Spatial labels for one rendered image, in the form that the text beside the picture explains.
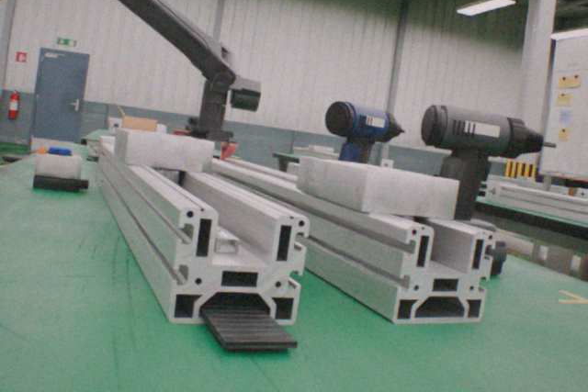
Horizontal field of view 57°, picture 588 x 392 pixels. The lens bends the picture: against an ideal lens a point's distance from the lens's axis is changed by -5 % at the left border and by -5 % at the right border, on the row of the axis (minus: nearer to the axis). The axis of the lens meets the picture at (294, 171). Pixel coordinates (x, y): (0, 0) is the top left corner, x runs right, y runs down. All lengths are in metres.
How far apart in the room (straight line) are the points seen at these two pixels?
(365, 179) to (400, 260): 0.09
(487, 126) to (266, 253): 0.43
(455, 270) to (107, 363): 0.32
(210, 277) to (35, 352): 0.14
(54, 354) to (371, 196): 0.32
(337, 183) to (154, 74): 11.65
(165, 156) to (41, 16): 11.76
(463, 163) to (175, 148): 0.38
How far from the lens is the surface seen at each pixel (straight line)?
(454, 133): 0.77
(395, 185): 0.55
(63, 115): 12.20
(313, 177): 0.64
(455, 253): 0.55
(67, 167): 1.04
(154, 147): 0.72
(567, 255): 3.30
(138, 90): 12.19
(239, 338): 0.38
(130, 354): 0.37
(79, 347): 0.37
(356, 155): 0.97
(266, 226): 0.44
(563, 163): 4.24
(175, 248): 0.41
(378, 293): 0.52
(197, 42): 1.19
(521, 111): 9.30
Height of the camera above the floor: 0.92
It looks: 3 degrees down
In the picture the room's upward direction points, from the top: 8 degrees clockwise
